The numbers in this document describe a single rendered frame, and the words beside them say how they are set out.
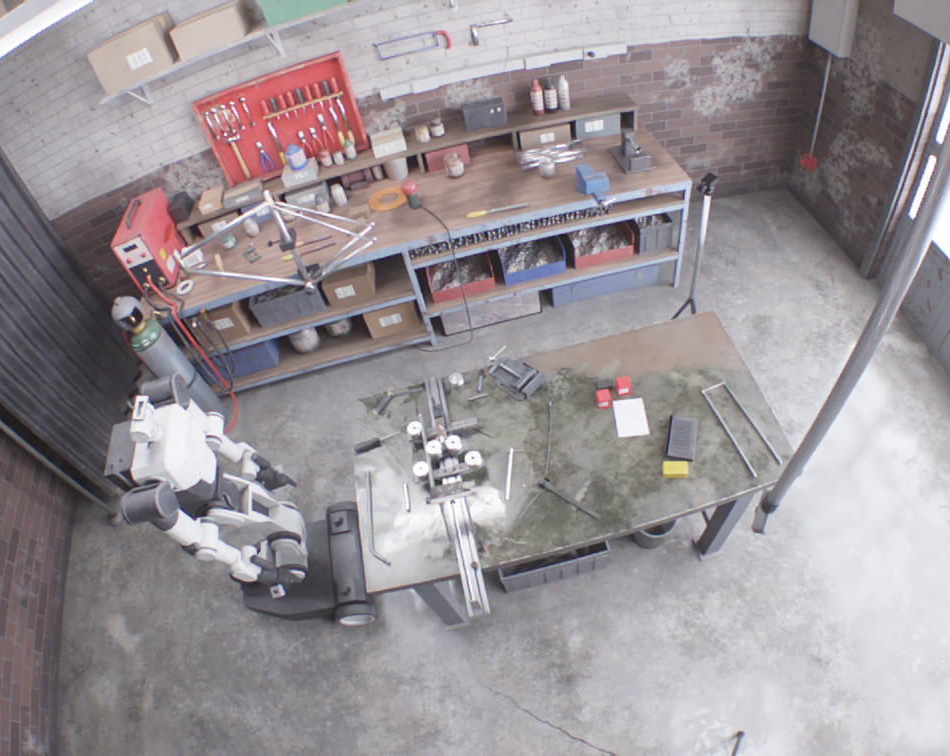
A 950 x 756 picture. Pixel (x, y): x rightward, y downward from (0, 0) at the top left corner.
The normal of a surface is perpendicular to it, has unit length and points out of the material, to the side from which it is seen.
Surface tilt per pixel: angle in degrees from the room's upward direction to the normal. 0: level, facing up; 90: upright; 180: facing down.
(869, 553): 0
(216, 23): 91
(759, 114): 90
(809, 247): 0
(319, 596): 0
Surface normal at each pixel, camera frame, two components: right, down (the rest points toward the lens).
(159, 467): 0.02, 0.06
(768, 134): 0.19, 0.76
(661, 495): -0.15, -0.59
